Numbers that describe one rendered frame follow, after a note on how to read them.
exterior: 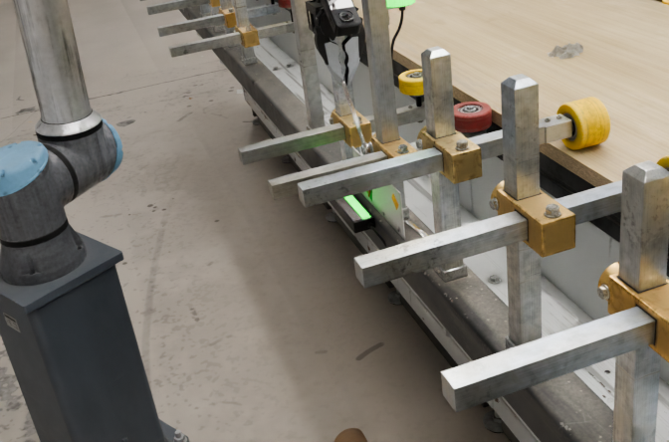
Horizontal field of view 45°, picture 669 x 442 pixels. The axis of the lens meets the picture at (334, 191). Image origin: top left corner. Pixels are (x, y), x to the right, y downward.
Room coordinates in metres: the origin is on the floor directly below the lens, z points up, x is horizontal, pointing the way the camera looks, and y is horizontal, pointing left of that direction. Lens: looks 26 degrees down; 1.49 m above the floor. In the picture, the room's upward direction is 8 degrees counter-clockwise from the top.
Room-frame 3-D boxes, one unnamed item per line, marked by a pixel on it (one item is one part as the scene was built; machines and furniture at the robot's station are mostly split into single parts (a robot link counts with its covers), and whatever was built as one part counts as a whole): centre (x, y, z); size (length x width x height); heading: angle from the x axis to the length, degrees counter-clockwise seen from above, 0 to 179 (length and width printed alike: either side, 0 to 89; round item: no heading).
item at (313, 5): (1.45, -0.04, 1.15); 0.09 x 0.08 x 0.12; 16
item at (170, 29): (2.85, 0.32, 0.81); 0.44 x 0.03 x 0.04; 106
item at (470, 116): (1.46, -0.28, 0.85); 0.08 x 0.08 x 0.11
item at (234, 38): (2.61, 0.25, 0.80); 0.44 x 0.03 x 0.04; 106
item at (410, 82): (1.70, -0.21, 0.85); 0.08 x 0.08 x 0.11
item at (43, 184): (1.66, 0.68, 0.79); 0.17 x 0.15 x 0.18; 150
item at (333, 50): (1.44, -0.02, 1.05); 0.06 x 0.03 x 0.09; 16
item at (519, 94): (0.98, -0.25, 0.90); 0.04 x 0.04 x 0.48; 16
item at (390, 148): (1.44, -0.13, 0.85); 0.14 x 0.06 x 0.05; 16
